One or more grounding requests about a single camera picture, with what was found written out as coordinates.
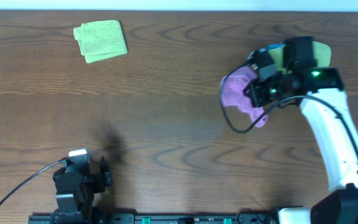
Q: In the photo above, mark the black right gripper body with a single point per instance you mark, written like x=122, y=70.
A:
x=270, y=90

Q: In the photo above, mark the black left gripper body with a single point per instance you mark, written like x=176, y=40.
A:
x=96, y=179

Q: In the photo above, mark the purple microfiber cloth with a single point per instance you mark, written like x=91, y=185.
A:
x=231, y=94

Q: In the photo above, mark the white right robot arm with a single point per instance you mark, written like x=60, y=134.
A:
x=299, y=70

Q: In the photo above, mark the blue cloth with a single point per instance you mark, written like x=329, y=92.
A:
x=275, y=46

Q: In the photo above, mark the crumpled green cloth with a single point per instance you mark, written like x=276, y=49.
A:
x=322, y=54

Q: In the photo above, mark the folded green cloth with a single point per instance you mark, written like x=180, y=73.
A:
x=100, y=40

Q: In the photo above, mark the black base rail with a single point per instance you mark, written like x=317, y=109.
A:
x=129, y=218

